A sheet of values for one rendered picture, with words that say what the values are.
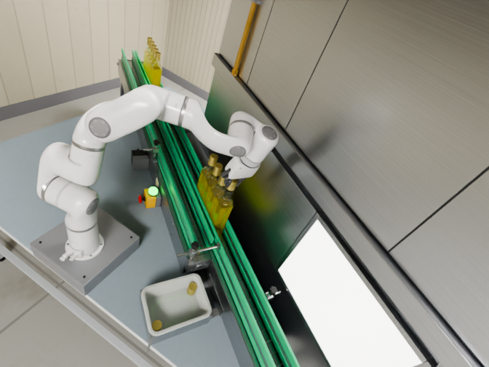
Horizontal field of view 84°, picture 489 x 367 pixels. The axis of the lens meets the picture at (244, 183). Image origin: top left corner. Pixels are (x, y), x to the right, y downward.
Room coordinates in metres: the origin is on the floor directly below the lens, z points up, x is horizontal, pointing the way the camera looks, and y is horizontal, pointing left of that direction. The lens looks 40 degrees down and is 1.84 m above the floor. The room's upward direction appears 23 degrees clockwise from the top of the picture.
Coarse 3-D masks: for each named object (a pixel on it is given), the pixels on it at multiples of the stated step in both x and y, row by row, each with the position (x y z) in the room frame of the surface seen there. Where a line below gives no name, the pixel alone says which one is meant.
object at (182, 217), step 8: (128, 64) 1.71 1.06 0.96; (128, 72) 1.69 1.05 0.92; (152, 128) 1.15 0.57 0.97; (152, 136) 1.12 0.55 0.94; (152, 144) 1.11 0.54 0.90; (160, 152) 1.00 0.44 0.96; (160, 160) 0.99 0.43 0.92; (160, 168) 0.97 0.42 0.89; (168, 176) 0.88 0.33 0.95; (168, 184) 0.87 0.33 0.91; (176, 192) 0.80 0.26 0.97; (176, 200) 0.77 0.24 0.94; (176, 208) 0.76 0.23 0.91; (184, 216) 0.69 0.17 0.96; (184, 224) 0.68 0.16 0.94; (184, 232) 0.67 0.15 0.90; (192, 232) 0.64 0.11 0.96; (192, 240) 0.61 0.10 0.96
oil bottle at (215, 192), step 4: (212, 188) 0.79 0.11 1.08; (216, 188) 0.79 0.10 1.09; (224, 188) 0.81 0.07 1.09; (212, 192) 0.78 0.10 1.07; (216, 192) 0.77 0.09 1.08; (220, 192) 0.78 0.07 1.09; (224, 192) 0.79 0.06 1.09; (208, 196) 0.80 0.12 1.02; (212, 196) 0.77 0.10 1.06; (216, 196) 0.77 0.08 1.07; (208, 200) 0.79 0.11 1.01; (212, 200) 0.77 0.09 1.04; (208, 204) 0.78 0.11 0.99; (212, 204) 0.76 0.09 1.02; (208, 208) 0.78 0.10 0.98; (212, 208) 0.77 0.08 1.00; (208, 212) 0.77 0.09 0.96
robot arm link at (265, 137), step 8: (240, 112) 0.71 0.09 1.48; (232, 120) 0.69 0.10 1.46; (240, 120) 0.68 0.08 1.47; (248, 120) 0.69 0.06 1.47; (256, 120) 0.72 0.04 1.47; (256, 128) 0.70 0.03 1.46; (264, 128) 0.70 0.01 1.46; (272, 128) 0.73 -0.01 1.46; (256, 136) 0.68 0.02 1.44; (264, 136) 0.68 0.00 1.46; (272, 136) 0.69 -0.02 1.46; (256, 144) 0.68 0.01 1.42; (264, 144) 0.67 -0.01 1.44; (272, 144) 0.68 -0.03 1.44; (256, 152) 0.68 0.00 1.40; (264, 152) 0.68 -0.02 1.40; (256, 160) 0.69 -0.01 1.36
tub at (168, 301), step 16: (144, 288) 0.43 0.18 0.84; (160, 288) 0.46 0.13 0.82; (176, 288) 0.50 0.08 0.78; (144, 304) 0.38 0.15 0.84; (160, 304) 0.42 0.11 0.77; (176, 304) 0.45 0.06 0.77; (192, 304) 0.47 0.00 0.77; (208, 304) 0.46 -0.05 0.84; (160, 320) 0.37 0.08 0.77; (176, 320) 0.40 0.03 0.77; (192, 320) 0.39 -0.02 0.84
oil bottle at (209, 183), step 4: (208, 176) 0.84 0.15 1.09; (208, 180) 0.83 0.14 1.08; (212, 180) 0.82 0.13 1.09; (216, 180) 0.83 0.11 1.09; (204, 184) 0.83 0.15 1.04; (208, 184) 0.81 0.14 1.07; (212, 184) 0.81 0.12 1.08; (216, 184) 0.82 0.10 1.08; (204, 188) 0.83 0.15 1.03; (208, 188) 0.81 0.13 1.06; (204, 192) 0.82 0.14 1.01; (208, 192) 0.81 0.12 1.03; (204, 196) 0.81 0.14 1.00; (204, 200) 0.81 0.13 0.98; (204, 204) 0.81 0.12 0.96
